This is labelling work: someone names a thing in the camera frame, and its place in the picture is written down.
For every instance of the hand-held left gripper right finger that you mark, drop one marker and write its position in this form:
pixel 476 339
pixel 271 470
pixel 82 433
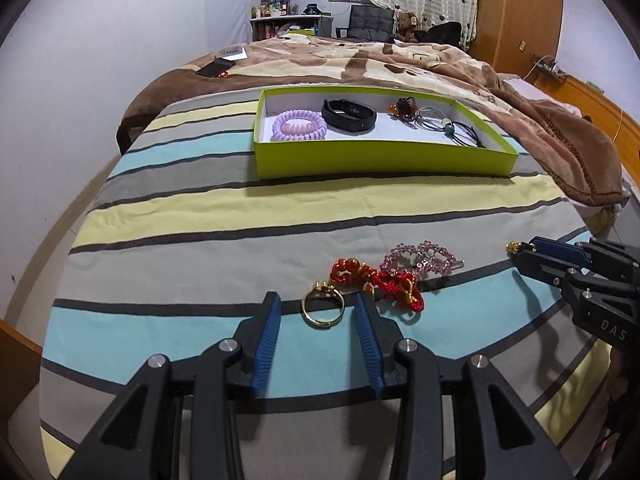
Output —
pixel 367 345

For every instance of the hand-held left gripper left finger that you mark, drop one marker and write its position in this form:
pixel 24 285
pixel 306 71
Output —
pixel 265 345

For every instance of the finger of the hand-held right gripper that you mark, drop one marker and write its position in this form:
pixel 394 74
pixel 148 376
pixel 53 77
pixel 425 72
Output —
pixel 560 251
pixel 540 265

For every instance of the small gold charm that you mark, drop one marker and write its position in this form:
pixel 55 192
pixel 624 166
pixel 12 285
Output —
pixel 512 247

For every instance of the lime green cardboard box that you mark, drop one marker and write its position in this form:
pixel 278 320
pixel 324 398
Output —
pixel 375 162

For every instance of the black fitness band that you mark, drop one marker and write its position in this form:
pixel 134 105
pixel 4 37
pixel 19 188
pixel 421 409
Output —
pixel 350 124

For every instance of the pink crystal hair clip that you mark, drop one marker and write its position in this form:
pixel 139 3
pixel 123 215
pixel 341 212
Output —
pixel 405 260

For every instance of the wooden headboard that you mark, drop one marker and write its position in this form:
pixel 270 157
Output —
pixel 610 115

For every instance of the striped bed sheet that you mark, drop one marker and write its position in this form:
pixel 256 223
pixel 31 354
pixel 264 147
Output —
pixel 200 210

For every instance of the pale pink bed sheet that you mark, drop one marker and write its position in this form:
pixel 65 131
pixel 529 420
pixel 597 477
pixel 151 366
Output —
pixel 540 95

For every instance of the dark cloth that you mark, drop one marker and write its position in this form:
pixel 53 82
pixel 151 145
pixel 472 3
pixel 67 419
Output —
pixel 442 32

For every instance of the wooden wardrobe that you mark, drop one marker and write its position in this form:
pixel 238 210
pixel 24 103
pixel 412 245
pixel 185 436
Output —
pixel 520 5

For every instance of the brown teddy bear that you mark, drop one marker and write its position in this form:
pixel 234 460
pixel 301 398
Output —
pixel 406 22

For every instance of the brown patterned blanket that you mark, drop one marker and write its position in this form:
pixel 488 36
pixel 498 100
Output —
pixel 350 65

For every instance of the black smartphone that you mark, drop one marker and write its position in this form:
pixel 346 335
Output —
pixel 215 68

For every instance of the white booklet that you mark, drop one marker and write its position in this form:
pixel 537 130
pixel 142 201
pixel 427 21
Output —
pixel 232 51

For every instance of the black office chair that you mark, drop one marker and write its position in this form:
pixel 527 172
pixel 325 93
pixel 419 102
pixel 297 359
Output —
pixel 370 20

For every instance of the small green box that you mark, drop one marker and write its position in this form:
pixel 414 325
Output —
pixel 300 33

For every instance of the white desk shelf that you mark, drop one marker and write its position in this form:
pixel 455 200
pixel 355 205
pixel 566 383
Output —
pixel 280 27

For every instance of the group of bottles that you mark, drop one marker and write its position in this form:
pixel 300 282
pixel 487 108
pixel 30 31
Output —
pixel 270 10

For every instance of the black telephone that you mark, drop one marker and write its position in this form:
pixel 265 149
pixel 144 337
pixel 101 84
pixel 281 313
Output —
pixel 312 9

